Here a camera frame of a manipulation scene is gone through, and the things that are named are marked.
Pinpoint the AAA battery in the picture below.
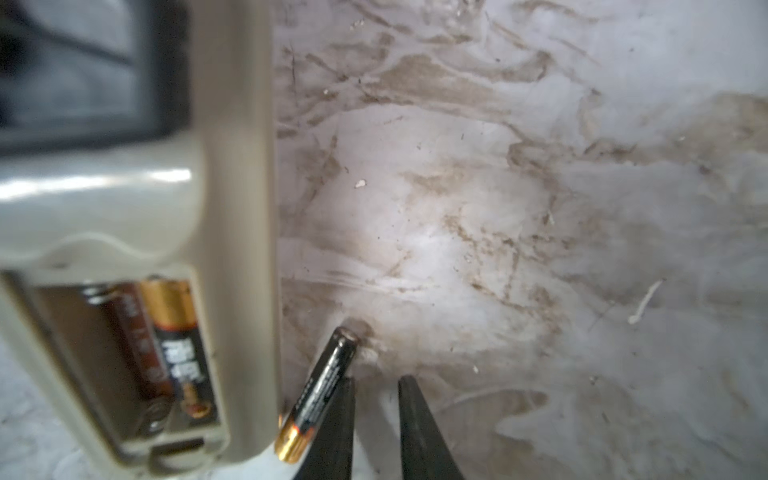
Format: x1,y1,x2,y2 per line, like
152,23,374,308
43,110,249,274
138,278,217,425
274,326,360,464

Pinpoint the white remote control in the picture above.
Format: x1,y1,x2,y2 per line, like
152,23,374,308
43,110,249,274
1,1,280,479

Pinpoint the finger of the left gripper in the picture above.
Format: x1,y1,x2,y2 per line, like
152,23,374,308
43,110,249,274
1,1,191,153

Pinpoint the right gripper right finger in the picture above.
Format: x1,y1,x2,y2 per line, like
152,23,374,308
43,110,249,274
398,375,464,480

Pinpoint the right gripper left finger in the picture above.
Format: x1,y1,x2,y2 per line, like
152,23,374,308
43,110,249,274
294,377,356,480

